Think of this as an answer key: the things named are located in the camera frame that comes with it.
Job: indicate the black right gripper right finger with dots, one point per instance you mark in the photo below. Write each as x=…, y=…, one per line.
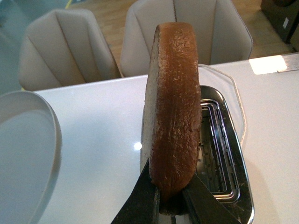
x=203, y=207

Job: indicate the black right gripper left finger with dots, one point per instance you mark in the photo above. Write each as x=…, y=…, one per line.
x=142, y=206

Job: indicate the brown bread slice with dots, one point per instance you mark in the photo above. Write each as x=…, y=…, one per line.
x=172, y=112

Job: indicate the light blue round plate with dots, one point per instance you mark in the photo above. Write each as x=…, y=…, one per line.
x=30, y=156

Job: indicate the white chrome two-slot toaster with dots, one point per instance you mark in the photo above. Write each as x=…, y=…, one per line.
x=220, y=163

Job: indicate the label sticker on table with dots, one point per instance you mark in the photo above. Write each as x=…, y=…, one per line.
x=288, y=62

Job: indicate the beige chair on right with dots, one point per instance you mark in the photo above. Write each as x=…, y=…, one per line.
x=221, y=34

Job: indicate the beige chair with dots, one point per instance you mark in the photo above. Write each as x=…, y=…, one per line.
x=65, y=47
x=221, y=34

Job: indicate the beige chair on left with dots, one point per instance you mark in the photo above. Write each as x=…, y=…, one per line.
x=65, y=47

